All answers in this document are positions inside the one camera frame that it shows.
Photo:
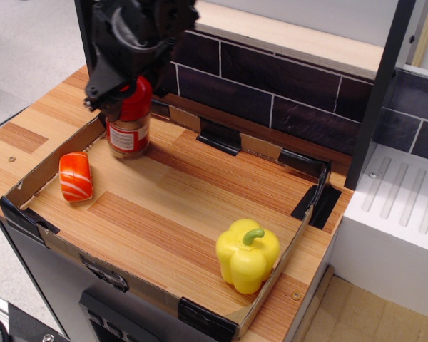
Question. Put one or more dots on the right brass countertop screw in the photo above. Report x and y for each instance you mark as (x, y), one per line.
(296, 296)

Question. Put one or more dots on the white dish drainer sink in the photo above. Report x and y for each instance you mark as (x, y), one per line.
(382, 242)

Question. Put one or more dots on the black left shelf post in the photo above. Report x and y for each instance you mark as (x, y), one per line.
(84, 12)

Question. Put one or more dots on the red-capped spice bottle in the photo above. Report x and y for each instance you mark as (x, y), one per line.
(128, 136)

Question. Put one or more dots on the yellow bell pepper toy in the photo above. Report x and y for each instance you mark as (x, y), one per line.
(247, 253)

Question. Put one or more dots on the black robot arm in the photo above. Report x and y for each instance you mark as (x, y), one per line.
(148, 22)

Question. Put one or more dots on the salmon sushi toy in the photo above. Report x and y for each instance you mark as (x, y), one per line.
(75, 177)

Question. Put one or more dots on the black vertical post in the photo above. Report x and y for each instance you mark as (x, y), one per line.
(392, 48)

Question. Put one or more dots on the light wooden shelf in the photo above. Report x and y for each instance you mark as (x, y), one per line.
(304, 44)

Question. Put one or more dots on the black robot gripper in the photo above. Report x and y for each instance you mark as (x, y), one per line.
(119, 63)

